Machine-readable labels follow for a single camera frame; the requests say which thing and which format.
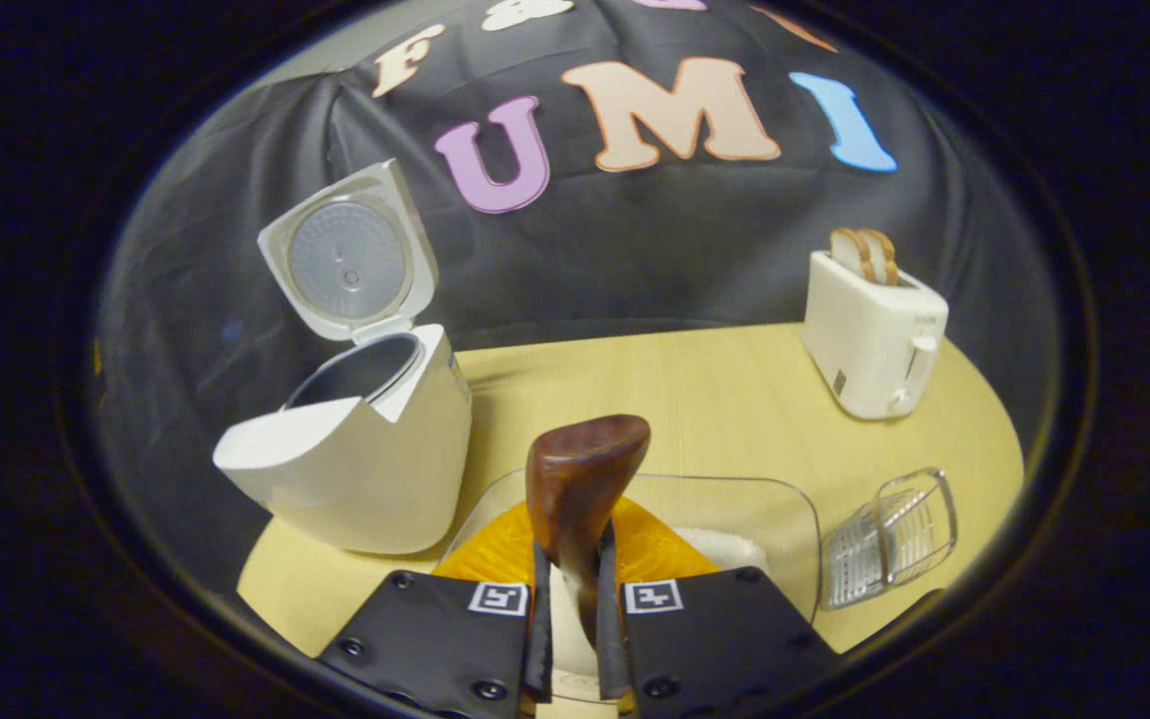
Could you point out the clear chopstick holder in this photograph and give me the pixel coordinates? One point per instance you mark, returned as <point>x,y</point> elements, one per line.
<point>894,539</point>

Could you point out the toast bread slice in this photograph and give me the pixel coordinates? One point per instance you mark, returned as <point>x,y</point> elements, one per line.
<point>884,260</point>
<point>850,252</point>

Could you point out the black backdrop cloth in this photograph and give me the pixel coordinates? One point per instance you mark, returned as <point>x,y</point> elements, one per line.
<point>655,250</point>

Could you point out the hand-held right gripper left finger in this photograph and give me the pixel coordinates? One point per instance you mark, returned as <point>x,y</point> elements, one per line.
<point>541,649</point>

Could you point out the clear plastic container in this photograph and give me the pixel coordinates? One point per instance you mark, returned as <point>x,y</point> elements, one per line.
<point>735,499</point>

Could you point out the brown wooden spoon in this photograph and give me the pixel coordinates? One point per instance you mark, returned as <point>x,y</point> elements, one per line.
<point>580,479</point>

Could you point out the white rice cooker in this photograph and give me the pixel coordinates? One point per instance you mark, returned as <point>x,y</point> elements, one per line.
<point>375,469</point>

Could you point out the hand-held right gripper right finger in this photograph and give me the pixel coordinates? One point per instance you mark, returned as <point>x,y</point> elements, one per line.
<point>610,649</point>

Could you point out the white toaster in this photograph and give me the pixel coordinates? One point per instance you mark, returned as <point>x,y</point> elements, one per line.
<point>864,340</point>

